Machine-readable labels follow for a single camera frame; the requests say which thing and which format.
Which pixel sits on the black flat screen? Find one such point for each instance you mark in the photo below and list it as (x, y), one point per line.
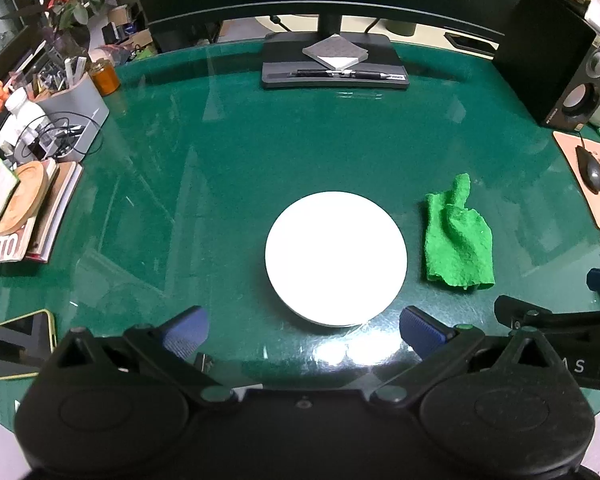
(5, 60)

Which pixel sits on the amber jar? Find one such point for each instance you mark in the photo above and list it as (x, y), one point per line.
(106, 79)

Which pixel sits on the black pen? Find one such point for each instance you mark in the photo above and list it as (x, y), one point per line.
(325, 74)

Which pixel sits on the red lettered magazine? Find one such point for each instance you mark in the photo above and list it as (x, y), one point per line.
(5, 247)

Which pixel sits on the white dotted bowl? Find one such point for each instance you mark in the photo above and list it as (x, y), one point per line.
(336, 260)

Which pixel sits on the white bottle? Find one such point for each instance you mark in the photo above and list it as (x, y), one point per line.
(22, 117)

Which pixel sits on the bunch of pens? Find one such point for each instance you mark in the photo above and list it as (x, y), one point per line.
(70, 70)

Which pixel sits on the tan mouse pad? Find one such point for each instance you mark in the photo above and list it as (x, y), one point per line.
(570, 160)

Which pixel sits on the green cleaning cloth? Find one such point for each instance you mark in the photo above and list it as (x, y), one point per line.
(460, 240)

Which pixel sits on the stack of books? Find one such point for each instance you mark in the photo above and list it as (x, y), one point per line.
(60, 200)

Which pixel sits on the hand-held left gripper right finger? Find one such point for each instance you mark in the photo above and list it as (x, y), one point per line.
(422, 332)

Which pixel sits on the grey desk organizer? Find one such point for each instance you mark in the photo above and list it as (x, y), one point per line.
(77, 110)

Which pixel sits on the black computer mouse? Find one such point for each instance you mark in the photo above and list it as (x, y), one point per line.
(592, 172)

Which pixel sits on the grey sticky note pad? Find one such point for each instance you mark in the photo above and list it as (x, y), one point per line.
(336, 51)

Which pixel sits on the potted plant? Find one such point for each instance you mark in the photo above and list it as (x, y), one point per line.
(75, 5)

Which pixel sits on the smartphone with yellow-green case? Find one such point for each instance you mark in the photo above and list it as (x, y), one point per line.
(22, 344)

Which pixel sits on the oval wooden tray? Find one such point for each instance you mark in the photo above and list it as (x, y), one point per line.
(27, 195)

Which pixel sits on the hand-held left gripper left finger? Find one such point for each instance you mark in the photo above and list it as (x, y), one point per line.
(185, 330)

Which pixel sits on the black speaker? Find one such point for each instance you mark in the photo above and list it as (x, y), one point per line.
(545, 40)

